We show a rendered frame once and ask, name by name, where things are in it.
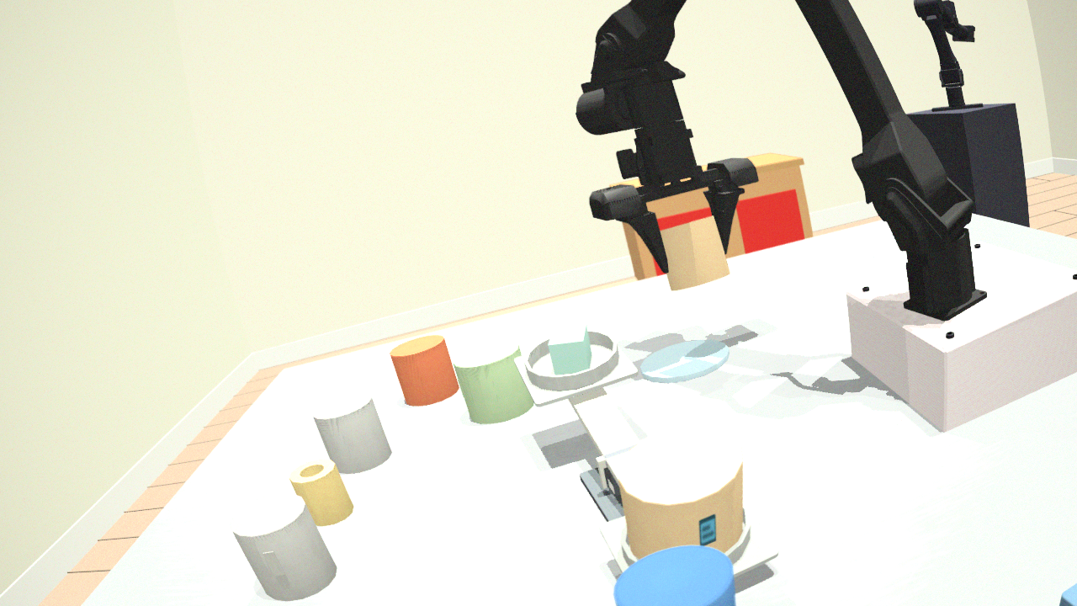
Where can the pale green cylinder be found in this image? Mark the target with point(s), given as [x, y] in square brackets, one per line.
[492, 388]

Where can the orange cylinder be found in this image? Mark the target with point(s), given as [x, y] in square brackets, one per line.
[424, 370]

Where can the light blue cylinder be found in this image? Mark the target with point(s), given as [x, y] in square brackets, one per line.
[678, 576]

